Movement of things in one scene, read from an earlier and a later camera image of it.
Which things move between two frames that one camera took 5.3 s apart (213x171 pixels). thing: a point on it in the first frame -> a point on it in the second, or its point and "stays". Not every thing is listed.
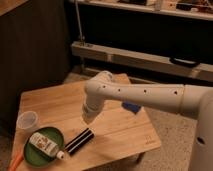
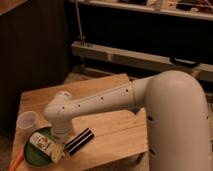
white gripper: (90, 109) -> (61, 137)
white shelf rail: (142, 59) stays
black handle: (185, 62) stays
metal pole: (79, 23) stays
